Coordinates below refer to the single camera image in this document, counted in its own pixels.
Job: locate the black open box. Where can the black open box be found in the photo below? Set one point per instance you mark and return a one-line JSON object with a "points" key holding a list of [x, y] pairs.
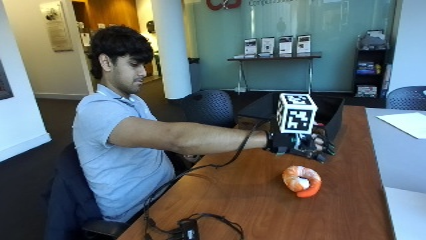
{"points": [[330, 113]]}

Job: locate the white cube with black markers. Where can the white cube with black markers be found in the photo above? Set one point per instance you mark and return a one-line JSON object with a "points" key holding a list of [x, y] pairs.
{"points": [[295, 115]]}

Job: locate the orange shrimp soft toy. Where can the orange shrimp soft toy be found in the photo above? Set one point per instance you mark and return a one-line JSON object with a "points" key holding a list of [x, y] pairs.
{"points": [[295, 178]]}

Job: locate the magazines on rack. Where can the magazines on rack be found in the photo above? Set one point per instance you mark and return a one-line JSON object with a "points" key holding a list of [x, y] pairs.
{"points": [[366, 91]]}

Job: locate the white paper sheet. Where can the white paper sheet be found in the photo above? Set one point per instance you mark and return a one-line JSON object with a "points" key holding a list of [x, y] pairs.
{"points": [[406, 124]]}

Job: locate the black shelf rack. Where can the black shelf rack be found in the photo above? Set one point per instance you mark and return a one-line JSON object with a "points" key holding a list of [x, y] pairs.
{"points": [[370, 78]]}

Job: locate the dark mesh-back chair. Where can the dark mesh-back chair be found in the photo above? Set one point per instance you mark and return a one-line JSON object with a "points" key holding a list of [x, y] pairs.
{"points": [[207, 108], [407, 98]]}

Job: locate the stack of blue books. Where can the stack of blue books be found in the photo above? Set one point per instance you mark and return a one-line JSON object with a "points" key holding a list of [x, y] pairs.
{"points": [[366, 67]]}

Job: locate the dark console table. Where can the dark console table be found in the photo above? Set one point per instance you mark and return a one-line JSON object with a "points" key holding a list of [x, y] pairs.
{"points": [[274, 57]]}

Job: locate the brochure holder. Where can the brochure holder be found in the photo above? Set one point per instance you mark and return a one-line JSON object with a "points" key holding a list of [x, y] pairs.
{"points": [[267, 45], [250, 46], [284, 45], [303, 44]]}

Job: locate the small black device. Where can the small black device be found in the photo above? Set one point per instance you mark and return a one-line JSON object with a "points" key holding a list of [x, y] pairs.
{"points": [[189, 230]]}

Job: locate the person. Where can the person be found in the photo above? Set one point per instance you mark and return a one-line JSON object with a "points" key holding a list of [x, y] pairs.
{"points": [[119, 140]]}

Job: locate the dark blue seat with jacket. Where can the dark blue seat with jacket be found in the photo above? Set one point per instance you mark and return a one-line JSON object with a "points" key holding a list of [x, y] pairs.
{"points": [[70, 200]]}

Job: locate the wall plaque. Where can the wall plaque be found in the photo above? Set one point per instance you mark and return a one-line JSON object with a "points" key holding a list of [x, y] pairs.
{"points": [[55, 26]]}

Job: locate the dark framed wall picture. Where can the dark framed wall picture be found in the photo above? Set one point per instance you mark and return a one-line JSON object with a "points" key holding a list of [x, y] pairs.
{"points": [[4, 83]]}

